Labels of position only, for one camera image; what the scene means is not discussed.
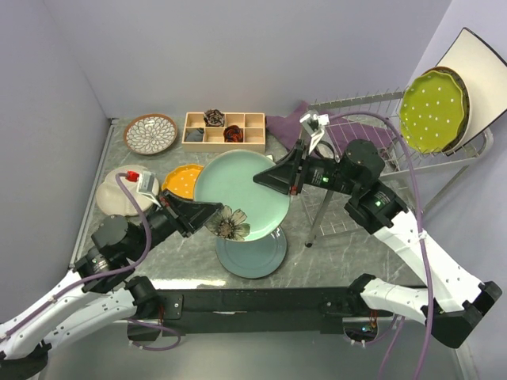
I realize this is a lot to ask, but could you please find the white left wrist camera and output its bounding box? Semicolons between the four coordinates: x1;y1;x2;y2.
125;170;160;206

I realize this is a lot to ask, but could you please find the floral patterned round plate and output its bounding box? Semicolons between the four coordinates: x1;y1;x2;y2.
124;113;177;155

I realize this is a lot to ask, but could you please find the brown rimmed rear plate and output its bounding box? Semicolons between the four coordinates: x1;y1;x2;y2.
421;66;471;154

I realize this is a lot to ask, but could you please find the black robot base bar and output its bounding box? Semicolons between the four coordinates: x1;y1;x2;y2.
135;287;374;335

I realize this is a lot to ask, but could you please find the green scalloped plate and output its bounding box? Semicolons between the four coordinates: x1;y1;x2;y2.
398;67;468;154

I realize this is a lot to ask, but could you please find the mint green flower plate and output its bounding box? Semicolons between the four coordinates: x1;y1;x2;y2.
193;150;291;242

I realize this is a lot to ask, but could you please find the steel dish rack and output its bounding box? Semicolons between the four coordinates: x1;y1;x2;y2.
301;89;494;247

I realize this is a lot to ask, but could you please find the dark grey rolled fabric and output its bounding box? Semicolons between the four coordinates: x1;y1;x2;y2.
185;128;204;143

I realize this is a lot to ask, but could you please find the orange black rolled fabric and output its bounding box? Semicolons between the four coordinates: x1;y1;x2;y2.
223;125;244;143

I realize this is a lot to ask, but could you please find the rear white square plate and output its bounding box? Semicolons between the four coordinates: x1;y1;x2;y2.
437;27;507;149

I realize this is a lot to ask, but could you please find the brown patterned rolled fabric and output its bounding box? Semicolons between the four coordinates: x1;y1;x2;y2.
203;109;225;127

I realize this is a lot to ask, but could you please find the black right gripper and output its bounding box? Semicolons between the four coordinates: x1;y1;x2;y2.
253;139;360;196

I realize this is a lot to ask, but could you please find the cream divided plate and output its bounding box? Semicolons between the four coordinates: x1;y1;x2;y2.
95;165;154;216

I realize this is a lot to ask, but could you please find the purple cloth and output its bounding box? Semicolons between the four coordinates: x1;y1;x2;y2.
265;101;394;155

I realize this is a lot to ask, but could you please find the yellow polka dot plate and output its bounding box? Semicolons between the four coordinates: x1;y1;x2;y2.
162;164;204;200

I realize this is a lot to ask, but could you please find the teal round plate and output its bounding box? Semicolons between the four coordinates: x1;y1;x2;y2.
215;228;288;279

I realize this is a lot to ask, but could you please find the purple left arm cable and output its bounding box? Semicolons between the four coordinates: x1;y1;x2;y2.
0;173;185;352

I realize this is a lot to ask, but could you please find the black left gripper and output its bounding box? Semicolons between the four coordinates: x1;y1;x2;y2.
128;188;224;261

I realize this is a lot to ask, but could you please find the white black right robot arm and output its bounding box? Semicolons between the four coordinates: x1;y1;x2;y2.
253;139;502;348

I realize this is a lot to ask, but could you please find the wooden compartment tray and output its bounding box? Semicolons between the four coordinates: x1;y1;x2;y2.
181;112;266;153

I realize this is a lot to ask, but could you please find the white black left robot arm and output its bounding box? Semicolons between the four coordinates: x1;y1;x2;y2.
1;191;223;379

